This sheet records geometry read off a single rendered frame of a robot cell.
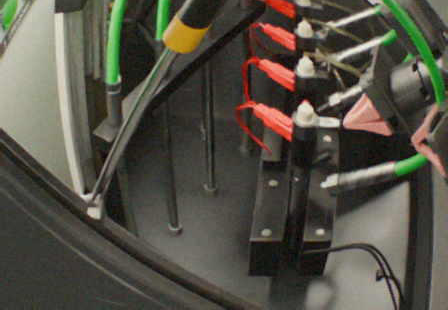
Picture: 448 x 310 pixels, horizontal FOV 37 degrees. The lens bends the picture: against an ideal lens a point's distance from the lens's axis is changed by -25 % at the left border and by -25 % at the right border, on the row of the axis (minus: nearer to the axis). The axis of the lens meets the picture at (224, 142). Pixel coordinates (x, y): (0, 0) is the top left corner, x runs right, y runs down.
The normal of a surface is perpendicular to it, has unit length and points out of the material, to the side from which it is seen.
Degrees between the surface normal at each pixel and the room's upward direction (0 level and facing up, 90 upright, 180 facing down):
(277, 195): 0
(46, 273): 90
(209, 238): 0
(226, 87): 90
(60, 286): 90
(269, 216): 0
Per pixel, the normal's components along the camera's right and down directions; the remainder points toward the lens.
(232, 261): -0.01, -0.72
